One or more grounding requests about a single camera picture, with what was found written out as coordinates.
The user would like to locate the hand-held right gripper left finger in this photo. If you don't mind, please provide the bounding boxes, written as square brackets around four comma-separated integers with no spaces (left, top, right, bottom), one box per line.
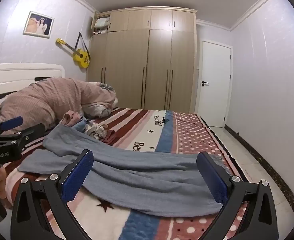
[11,149,95,240]

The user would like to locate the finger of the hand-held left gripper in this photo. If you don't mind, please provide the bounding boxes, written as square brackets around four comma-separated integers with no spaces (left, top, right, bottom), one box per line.
[0,116,24,136]
[12,123,46,151]

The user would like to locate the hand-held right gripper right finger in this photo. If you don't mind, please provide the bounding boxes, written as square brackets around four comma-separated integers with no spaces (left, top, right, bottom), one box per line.
[196,151,280,240]

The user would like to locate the blue-grey pants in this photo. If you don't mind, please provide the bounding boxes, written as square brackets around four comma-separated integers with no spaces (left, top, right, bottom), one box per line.
[18,124,231,218]

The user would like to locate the person's left hand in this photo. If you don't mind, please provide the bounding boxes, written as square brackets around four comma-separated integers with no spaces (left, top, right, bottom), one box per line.
[0,166,9,202]

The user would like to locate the pink fuzzy garment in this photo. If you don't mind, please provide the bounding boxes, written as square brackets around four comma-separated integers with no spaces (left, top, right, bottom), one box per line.
[62,110,84,127]

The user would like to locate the white headboard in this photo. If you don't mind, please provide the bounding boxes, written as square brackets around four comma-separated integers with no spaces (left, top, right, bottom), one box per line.
[0,64,65,98]

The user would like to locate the blue garment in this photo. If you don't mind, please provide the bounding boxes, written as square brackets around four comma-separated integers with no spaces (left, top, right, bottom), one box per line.
[71,120,88,133]

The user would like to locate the dark baseboard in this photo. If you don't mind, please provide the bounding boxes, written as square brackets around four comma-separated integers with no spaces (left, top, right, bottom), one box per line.
[224,124,294,218]

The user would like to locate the grey and white patterned garment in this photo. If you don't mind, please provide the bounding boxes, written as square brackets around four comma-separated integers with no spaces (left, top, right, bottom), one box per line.
[84,124,107,139]

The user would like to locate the maroon garment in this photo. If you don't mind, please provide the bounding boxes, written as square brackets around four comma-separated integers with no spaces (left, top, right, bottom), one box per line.
[101,129,116,144]

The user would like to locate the striped and dotted printed blanket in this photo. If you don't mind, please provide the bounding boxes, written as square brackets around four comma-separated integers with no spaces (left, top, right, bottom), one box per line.
[0,100,250,240]

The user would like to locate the yellow guitar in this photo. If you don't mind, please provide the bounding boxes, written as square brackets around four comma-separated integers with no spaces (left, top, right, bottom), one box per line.
[56,38,90,68]

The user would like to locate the beige wooden wardrobe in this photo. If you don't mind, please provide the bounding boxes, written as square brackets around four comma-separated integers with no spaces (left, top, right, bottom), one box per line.
[86,8,200,114]

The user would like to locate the white door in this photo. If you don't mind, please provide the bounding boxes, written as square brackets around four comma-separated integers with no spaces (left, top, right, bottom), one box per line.
[194,40,234,128]

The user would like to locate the folded white bedding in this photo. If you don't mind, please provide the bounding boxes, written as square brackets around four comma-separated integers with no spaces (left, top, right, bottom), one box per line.
[94,17,110,29]

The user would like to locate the framed wall picture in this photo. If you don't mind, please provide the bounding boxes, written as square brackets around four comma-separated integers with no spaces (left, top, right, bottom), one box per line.
[23,11,54,39]

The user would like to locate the black guitar strap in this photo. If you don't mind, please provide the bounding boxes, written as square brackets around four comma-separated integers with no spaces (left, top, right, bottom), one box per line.
[74,32,90,60]

